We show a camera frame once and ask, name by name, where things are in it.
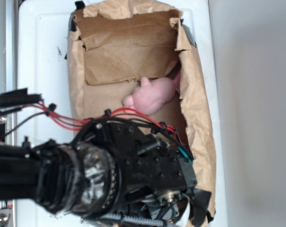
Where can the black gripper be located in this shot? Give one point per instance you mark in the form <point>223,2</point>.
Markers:
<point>133,173</point>

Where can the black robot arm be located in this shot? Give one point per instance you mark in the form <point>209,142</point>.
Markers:
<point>47,174</point>

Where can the pink plush toy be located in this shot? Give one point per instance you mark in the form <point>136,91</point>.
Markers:
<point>151,95</point>

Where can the brown paper lined box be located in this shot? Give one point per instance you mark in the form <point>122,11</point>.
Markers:
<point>111,46</point>

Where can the aluminium frame rail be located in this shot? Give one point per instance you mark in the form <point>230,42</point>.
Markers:
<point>8,79</point>

